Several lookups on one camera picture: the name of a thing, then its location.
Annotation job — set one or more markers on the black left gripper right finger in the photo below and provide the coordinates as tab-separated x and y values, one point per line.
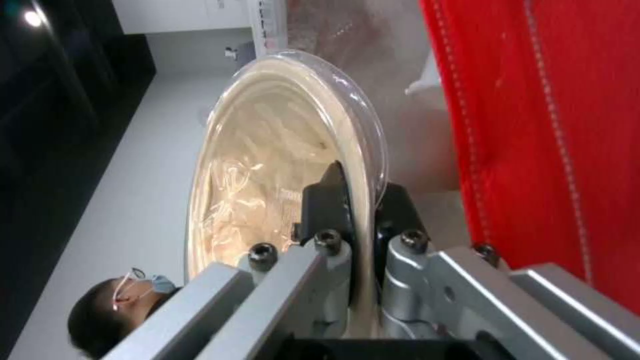
452	285

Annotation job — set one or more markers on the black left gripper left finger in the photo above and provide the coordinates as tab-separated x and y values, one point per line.
324	210

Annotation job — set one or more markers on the beige takeout bowl clear lid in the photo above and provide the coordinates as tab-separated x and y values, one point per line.
260	150

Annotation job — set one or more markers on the red takeout bag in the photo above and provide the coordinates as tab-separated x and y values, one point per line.
525	112

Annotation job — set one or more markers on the clear crinkled plastic bag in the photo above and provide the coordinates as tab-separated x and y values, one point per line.
345	22

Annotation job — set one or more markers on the white cabinet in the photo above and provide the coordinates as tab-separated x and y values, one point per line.
200	15

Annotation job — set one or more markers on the dark glossy cabinet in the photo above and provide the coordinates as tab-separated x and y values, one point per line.
55	112

